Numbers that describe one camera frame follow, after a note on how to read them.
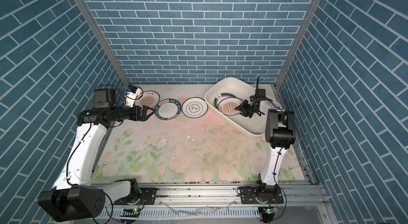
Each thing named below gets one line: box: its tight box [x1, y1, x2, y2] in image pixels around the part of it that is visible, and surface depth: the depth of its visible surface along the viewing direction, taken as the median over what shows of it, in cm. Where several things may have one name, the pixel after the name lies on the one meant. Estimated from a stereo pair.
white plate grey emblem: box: [181, 97, 209, 119], surface depth 110 cm
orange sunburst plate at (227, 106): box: [217, 97, 244, 116], surface depth 107 cm
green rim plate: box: [154, 98, 182, 121], surface depth 110 cm
